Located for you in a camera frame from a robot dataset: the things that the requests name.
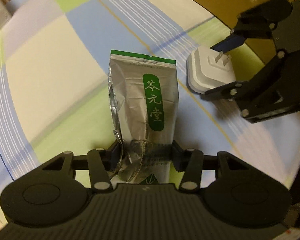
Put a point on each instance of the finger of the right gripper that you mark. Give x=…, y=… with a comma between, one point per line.
x=228, y=91
x=229, y=43

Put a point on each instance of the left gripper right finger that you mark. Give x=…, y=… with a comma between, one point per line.
x=189, y=161

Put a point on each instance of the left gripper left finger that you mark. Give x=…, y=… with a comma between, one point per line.
x=103, y=164

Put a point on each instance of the white plug adapter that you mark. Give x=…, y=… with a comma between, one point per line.
x=208, y=69

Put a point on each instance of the silver green tea pouch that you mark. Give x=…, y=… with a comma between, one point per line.
x=143, y=96

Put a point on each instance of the plaid bed sheet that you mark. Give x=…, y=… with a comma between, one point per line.
x=54, y=60

